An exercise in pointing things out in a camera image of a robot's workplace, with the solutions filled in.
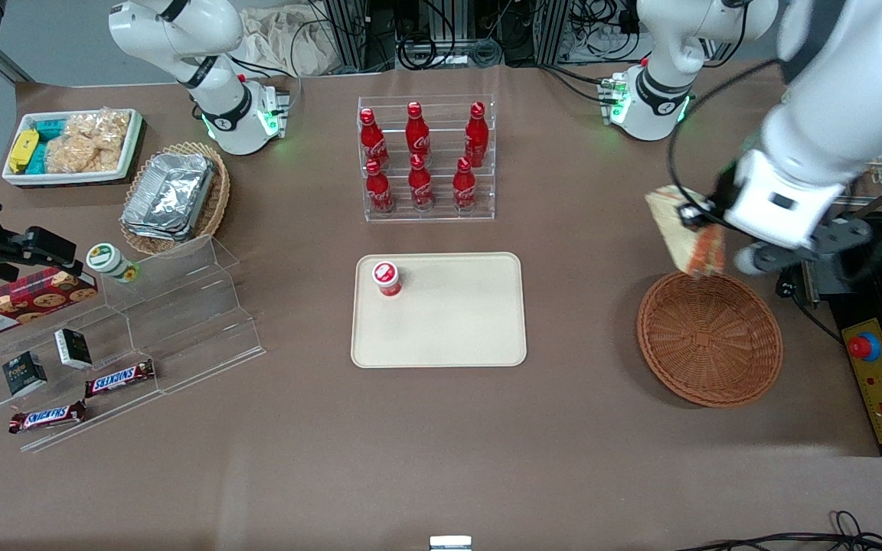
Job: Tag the Snickers chocolate bar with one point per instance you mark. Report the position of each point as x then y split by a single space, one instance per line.
47 417
119 379

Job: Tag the oval light wicker basket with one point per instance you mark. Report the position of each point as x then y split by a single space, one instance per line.
219 199

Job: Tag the beige crumpled cloth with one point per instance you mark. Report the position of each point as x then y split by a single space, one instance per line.
292 42

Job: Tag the red emergency stop button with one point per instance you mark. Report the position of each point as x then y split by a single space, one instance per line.
864 347

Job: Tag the white rectangular bin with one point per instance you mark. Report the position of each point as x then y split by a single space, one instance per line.
66 177

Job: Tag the beige plastic tray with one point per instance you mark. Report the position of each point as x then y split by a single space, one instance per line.
449 321

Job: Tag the clear acrylic stepped stand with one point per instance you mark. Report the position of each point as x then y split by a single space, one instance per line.
181 337

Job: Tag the bagged rice crackers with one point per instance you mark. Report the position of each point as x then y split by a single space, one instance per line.
89 141

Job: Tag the small silver metal bracket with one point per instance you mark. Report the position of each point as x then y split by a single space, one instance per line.
450 543

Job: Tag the red cola bottle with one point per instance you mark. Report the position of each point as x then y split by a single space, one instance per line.
476 136
464 188
416 132
370 138
420 185
378 190

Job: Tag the green lid cup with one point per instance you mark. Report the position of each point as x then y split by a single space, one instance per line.
110 260

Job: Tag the stacked aluminium foil containers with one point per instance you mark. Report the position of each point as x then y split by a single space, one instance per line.
169 195

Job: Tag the grey metal plate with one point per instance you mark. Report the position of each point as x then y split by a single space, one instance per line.
820 285

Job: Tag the black machine housing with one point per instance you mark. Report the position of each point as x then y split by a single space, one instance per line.
870 306

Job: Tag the clear acrylic bottle rack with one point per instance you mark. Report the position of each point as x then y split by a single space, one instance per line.
441 216

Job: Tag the yellow snack packet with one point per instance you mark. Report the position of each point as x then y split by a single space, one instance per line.
23 150

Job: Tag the teal snack packets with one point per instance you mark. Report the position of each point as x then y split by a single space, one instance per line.
49 130

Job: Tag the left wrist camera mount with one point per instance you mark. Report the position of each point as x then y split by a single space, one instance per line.
831 237

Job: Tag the red lid yogurt cup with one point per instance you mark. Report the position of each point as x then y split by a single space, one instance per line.
387 277

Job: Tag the round brown wicker basket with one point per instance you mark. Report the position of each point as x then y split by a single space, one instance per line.
709 344

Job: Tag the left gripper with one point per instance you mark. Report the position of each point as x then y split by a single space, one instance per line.
722 193

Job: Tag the triangular sandwich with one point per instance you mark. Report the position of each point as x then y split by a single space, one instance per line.
682 237

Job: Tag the red tartan cookie box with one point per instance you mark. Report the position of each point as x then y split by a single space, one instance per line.
20 304

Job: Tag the small black carton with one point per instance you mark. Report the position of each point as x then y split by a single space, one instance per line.
24 373
73 348

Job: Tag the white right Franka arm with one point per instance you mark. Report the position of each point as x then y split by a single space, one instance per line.
223 115

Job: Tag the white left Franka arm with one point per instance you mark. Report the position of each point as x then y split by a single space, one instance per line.
839 84

